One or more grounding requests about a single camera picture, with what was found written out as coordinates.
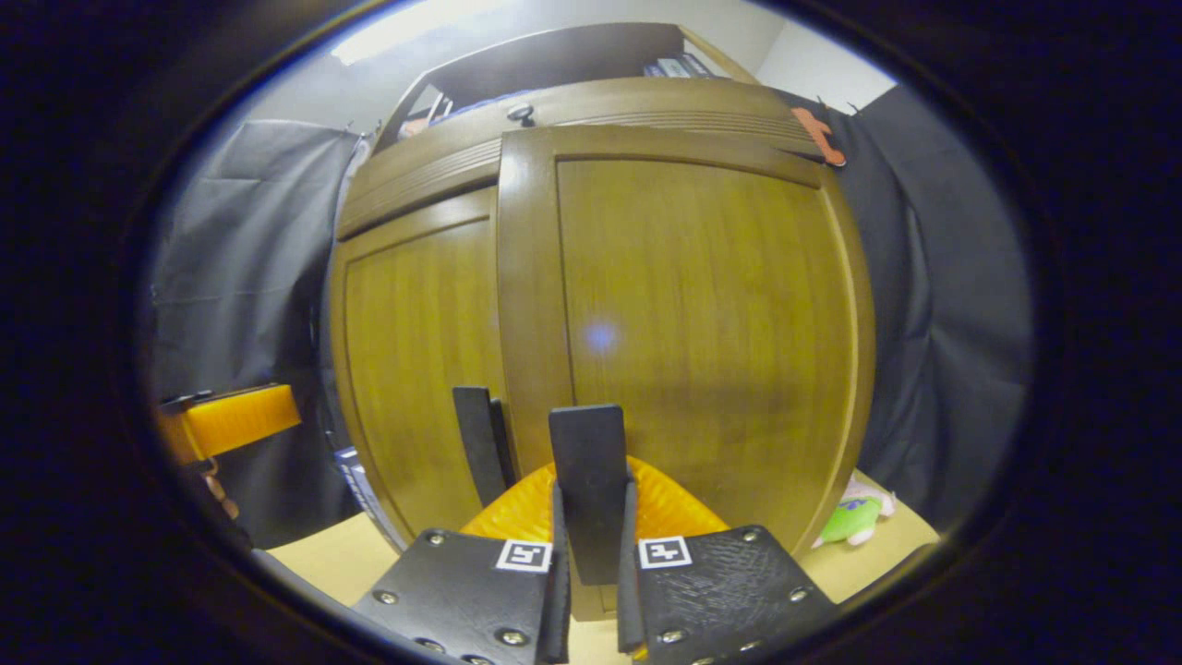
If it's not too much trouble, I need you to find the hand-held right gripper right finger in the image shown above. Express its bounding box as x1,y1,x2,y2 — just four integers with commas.
617,455,839,665

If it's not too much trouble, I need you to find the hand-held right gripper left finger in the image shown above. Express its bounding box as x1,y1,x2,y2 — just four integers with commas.
351,462,573,665

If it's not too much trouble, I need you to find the wooden shoe cabinet door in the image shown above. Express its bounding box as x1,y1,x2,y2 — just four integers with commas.
328,187,511,550
497,124,876,622

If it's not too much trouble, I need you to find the wooden double-door shoe cabinet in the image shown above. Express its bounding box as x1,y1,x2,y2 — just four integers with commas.
328,22,876,622

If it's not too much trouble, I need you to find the wooden cabinet drawer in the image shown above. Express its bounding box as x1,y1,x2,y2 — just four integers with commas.
337,77,827,243

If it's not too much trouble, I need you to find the black backdrop cloth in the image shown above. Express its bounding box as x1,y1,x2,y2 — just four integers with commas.
148,83,1033,550

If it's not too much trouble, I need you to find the green plush toy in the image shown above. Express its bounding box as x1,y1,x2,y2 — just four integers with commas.
815,478,899,548

